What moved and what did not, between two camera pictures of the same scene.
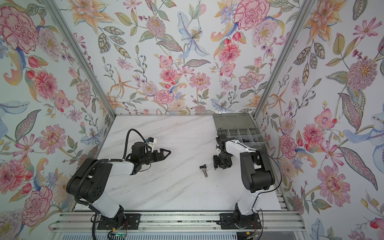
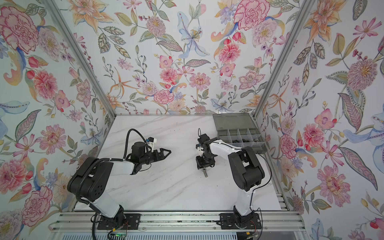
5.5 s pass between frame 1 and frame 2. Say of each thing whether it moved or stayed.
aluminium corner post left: stayed
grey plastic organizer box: stayed
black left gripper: stayed
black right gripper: moved
